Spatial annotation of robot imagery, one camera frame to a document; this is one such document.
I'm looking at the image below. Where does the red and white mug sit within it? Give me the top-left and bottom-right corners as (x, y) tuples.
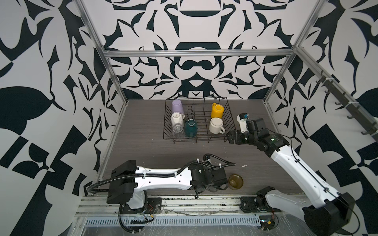
(209, 118), (225, 134)

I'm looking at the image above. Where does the yellow mug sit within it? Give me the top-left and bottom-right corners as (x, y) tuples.
(211, 103), (224, 119)

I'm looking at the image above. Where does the black wire dish rack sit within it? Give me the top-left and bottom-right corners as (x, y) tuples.
(163, 97), (236, 143)

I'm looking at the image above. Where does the cream mug green handle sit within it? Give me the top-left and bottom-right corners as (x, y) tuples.
(184, 119), (198, 137)

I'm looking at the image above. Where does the white ceramic mug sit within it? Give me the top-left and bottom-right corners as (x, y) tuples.
(171, 112), (185, 126)

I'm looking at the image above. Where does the lavender plastic cup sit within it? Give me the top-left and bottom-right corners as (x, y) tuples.
(172, 99), (185, 114)

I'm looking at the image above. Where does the clear glass cup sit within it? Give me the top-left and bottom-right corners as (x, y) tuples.
(172, 124), (185, 139)

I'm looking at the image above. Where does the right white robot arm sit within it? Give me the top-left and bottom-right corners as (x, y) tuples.
(227, 113), (357, 236)

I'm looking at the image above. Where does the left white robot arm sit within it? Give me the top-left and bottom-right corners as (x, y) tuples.
(86, 153), (236, 234)

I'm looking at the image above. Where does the olive green glass cup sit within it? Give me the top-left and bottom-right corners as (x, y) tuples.
(228, 174), (244, 190)

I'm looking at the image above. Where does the small green circuit board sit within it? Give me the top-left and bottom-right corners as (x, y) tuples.
(259, 214), (279, 231)

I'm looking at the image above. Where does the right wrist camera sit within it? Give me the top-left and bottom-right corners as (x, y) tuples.
(237, 113), (251, 133)

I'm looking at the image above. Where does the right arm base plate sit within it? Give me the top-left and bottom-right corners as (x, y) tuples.
(240, 196), (267, 213)

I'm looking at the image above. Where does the white slotted cable duct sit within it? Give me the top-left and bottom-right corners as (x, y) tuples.
(85, 215), (261, 227)

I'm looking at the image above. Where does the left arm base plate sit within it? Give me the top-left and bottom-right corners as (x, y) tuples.
(120, 197), (162, 214)

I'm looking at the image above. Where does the aluminium frame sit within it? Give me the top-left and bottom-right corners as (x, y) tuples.
(73, 0), (378, 148)

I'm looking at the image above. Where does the wall hook rail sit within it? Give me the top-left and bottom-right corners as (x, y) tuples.
(316, 70), (378, 142)

